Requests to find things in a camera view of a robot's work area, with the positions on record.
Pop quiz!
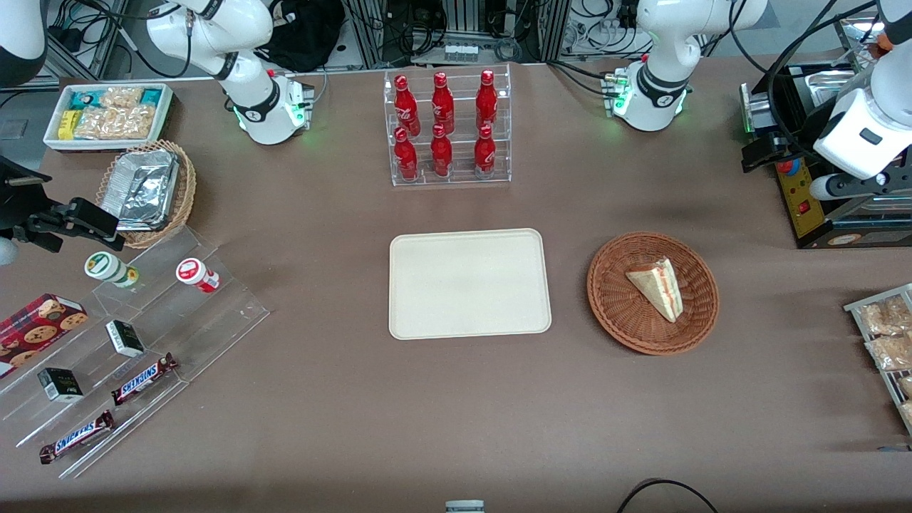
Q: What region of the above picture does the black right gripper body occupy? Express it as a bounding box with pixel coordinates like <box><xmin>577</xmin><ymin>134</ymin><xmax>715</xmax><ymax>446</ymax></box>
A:
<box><xmin>0</xmin><ymin>155</ymin><xmax>53</xmax><ymax>266</ymax></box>

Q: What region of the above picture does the triangular sandwich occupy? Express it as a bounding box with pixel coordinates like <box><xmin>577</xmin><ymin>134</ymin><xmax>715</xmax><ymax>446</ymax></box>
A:
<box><xmin>625</xmin><ymin>257</ymin><xmax>685</xmax><ymax>323</ymax></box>

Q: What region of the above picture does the aluminium foil tray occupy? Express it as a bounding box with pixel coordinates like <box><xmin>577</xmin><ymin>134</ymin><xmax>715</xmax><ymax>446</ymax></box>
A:
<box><xmin>99</xmin><ymin>149</ymin><xmax>180</xmax><ymax>233</ymax></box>

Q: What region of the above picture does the oval tan wicker basket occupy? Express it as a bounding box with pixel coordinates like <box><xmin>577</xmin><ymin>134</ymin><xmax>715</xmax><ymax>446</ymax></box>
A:
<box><xmin>95</xmin><ymin>139</ymin><xmax>198</xmax><ymax>250</ymax></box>

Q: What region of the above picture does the round brown wicker basket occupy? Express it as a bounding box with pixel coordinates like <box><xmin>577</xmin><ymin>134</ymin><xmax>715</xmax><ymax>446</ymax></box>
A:
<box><xmin>586</xmin><ymin>232</ymin><xmax>720</xmax><ymax>356</ymax></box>

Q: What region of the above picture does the cream rectangular tray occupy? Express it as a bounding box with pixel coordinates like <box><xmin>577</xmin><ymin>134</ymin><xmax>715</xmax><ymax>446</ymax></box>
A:
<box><xmin>388</xmin><ymin>228</ymin><xmax>553</xmax><ymax>341</ymax></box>

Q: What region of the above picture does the white bottle green lid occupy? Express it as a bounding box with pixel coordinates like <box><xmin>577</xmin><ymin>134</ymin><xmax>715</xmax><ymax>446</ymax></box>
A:
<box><xmin>84</xmin><ymin>252</ymin><xmax>140</xmax><ymax>290</ymax></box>

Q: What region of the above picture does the black yellow counter appliance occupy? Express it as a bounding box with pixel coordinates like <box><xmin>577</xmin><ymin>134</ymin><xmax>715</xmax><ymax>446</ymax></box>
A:
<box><xmin>740</xmin><ymin>61</ymin><xmax>912</xmax><ymax>250</ymax></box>

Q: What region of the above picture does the large rice cracker bag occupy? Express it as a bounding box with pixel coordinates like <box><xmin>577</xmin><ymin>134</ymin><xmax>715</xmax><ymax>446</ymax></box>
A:
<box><xmin>73</xmin><ymin>105</ymin><xmax>157</xmax><ymax>141</ymax></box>

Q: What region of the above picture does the white bottle red lid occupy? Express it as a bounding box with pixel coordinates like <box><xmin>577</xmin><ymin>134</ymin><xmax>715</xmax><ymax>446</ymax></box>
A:
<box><xmin>175</xmin><ymin>257</ymin><xmax>221</xmax><ymax>294</ymax></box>

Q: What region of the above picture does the red cookie box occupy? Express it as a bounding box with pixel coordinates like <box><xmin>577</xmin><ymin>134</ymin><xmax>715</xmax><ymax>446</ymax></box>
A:
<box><xmin>0</xmin><ymin>293</ymin><xmax>90</xmax><ymax>379</ymax></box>

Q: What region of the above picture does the small black box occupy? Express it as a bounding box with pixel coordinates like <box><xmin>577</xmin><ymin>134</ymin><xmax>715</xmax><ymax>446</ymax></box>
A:
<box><xmin>105</xmin><ymin>319</ymin><xmax>146</xmax><ymax>358</ymax></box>
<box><xmin>36</xmin><ymin>367</ymin><xmax>85</xmax><ymax>404</ymax></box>

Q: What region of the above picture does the small rice cracker bag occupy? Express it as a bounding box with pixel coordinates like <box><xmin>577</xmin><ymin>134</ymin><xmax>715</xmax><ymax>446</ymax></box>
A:
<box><xmin>100</xmin><ymin>86</ymin><xmax>145</xmax><ymax>110</ymax></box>

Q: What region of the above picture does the white plastic snack bin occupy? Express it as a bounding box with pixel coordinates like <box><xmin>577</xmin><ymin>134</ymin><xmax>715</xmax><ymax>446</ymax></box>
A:
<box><xmin>43</xmin><ymin>83</ymin><xmax>175</xmax><ymax>153</ymax></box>

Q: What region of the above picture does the clear acrylic stepped shelf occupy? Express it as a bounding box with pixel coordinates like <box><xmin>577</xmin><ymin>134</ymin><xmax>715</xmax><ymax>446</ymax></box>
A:
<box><xmin>0</xmin><ymin>226</ymin><xmax>271</xmax><ymax>480</ymax></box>

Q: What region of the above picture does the snickers chocolate bar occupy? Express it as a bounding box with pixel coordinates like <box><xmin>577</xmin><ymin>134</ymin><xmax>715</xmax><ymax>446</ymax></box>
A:
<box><xmin>110</xmin><ymin>352</ymin><xmax>180</xmax><ymax>407</ymax></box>
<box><xmin>38</xmin><ymin>409</ymin><xmax>117</xmax><ymax>465</ymax></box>

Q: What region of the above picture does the black bag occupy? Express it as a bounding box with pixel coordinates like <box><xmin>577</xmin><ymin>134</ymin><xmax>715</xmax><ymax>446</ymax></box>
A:
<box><xmin>258</xmin><ymin>0</ymin><xmax>347</xmax><ymax>73</ymax></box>

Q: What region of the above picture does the red cola bottle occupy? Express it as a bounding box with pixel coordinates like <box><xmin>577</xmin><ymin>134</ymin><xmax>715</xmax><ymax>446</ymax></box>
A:
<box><xmin>431</xmin><ymin>71</ymin><xmax>455</xmax><ymax>135</ymax></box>
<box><xmin>430</xmin><ymin>124</ymin><xmax>454</xmax><ymax>178</ymax></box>
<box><xmin>393</xmin><ymin>127</ymin><xmax>420</xmax><ymax>181</ymax></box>
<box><xmin>474</xmin><ymin>125</ymin><xmax>497</xmax><ymax>179</ymax></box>
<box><xmin>393</xmin><ymin>74</ymin><xmax>422</xmax><ymax>138</ymax></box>
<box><xmin>475</xmin><ymin>69</ymin><xmax>499</xmax><ymax>130</ymax></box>

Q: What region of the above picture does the clear acrylic bottle rack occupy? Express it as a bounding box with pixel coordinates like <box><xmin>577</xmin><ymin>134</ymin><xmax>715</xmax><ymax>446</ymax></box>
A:
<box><xmin>383</xmin><ymin>63</ymin><xmax>512</xmax><ymax>187</ymax></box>

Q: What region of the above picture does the metal wire tray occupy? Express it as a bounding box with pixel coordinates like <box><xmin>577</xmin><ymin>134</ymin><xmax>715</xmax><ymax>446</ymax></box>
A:
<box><xmin>844</xmin><ymin>283</ymin><xmax>912</xmax><ymax>437</ymax></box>

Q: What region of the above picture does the black floor cable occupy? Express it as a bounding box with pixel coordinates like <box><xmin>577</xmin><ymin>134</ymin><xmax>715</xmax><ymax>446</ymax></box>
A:
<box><xmin>616</xmin><ymin>478</ymin><xmax>721</xmax><ymax>513</ymax></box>

